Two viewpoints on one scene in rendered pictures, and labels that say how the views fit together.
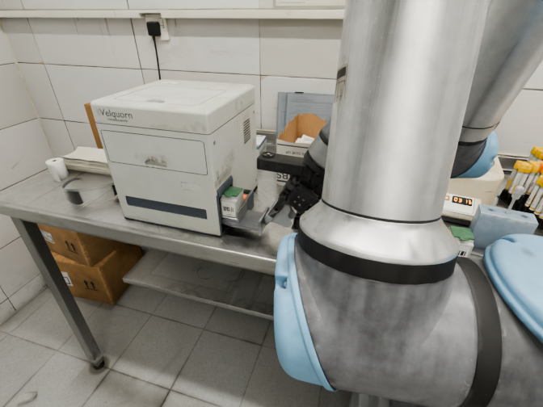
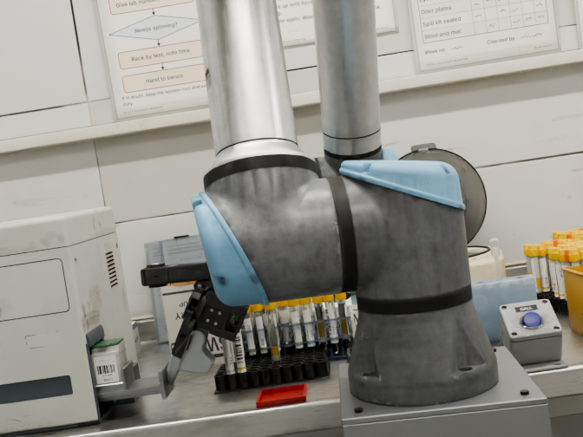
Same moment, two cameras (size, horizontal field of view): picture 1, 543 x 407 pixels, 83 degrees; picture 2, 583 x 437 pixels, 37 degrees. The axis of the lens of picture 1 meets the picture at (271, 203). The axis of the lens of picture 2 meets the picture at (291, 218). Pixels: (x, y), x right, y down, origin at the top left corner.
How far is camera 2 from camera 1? 0.71 m
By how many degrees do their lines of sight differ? 32
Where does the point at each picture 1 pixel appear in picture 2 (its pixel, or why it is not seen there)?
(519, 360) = (358, 198)
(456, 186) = not seen: hidden behind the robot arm
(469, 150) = not seen: hidden behind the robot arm
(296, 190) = (206, 300)
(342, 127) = (214, 100)
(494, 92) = (351, 100)
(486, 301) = (337, 180)
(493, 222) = (487, 295)
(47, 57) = not seen: outside the picture
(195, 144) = (48, 265)
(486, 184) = (481, 270)
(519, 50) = (348, 64)
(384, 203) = (250, 130)
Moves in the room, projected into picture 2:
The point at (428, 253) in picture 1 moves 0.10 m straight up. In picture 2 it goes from (284, 149) to (267, 45)
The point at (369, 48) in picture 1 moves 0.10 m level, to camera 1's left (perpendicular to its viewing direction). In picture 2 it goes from (218, 53) to (118, 65)
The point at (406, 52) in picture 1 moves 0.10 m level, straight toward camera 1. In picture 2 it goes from (236, 50) to (215, 37)
